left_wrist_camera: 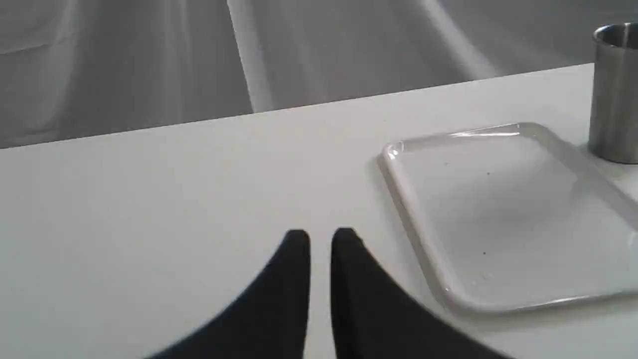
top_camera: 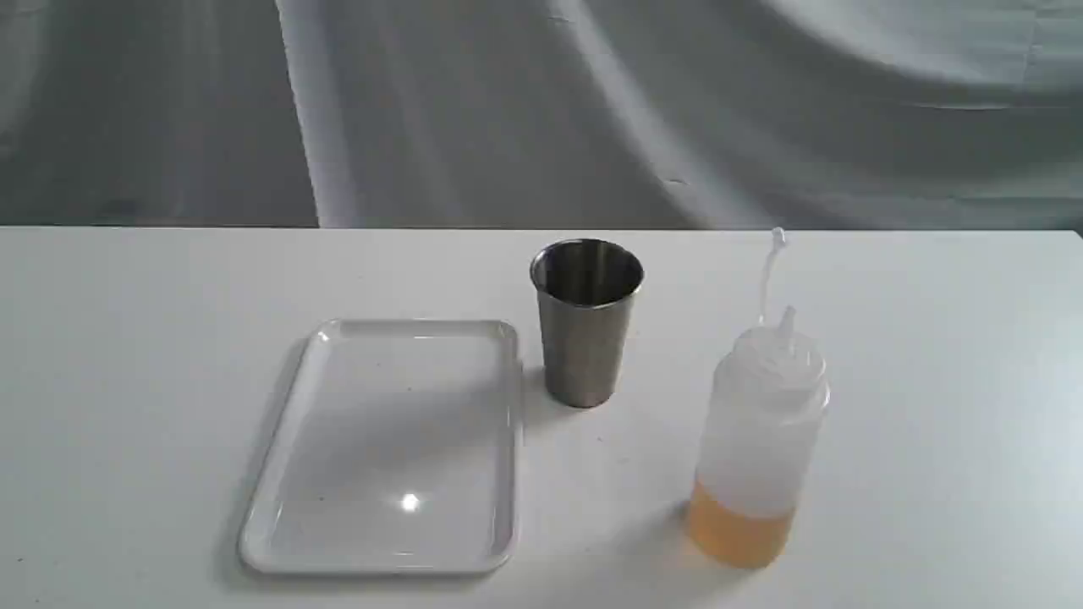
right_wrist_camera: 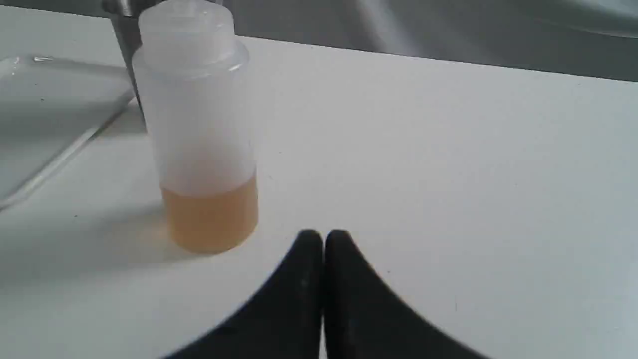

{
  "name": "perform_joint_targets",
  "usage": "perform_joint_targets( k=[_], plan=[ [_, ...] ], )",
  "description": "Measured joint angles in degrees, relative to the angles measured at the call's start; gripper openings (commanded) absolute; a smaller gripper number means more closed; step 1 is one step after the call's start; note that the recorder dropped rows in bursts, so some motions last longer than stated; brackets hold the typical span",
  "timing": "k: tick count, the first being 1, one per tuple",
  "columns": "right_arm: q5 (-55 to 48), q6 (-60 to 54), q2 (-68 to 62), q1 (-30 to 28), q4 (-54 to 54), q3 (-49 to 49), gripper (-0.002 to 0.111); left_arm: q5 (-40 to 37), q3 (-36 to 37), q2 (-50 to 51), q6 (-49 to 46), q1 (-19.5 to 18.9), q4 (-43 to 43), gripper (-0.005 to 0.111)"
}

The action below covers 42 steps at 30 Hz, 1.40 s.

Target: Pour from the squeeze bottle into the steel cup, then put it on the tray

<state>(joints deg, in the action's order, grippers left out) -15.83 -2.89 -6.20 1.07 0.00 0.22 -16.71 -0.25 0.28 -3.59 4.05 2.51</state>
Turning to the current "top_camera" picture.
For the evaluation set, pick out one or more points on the translucent squeeze bottle amber liquid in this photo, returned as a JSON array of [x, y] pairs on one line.
[[769, 398]]

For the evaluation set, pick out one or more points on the stainless steel cup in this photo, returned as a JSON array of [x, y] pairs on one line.
[[585, 291]]

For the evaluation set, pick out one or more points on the white plastic tray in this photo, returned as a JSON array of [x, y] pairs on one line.
[[396, 454]]

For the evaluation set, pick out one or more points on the grey fabric backdrop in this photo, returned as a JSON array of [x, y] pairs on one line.
[[522, 115]]

